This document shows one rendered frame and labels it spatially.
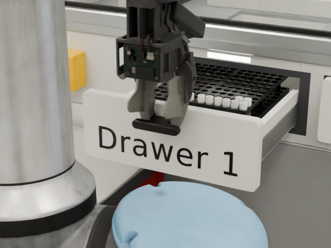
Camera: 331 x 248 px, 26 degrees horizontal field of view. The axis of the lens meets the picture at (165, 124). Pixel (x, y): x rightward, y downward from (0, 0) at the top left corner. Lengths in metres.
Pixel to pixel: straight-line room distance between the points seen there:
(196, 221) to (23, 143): 0.14
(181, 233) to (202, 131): 0.52
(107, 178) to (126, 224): 0.69
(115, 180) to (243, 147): 0.27
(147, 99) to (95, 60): 0.36
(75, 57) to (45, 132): 0.84
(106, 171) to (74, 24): 0.31
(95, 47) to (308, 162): 0.45
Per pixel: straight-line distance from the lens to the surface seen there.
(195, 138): 1.04
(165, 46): 0.94
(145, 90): 1.03
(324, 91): 1.19
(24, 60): 0.51
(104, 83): 1.39
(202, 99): 1.13
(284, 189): 1.30
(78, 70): 1.38
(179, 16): 0.99
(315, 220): 1.31
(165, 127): 1.02
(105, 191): 1.17
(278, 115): 1.14
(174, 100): 1.00
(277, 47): 1.22
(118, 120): 1.10
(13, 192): 0.53
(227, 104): 1.12
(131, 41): 0.95
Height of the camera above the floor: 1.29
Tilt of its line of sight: 22 degrees down
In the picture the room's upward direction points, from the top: straight up
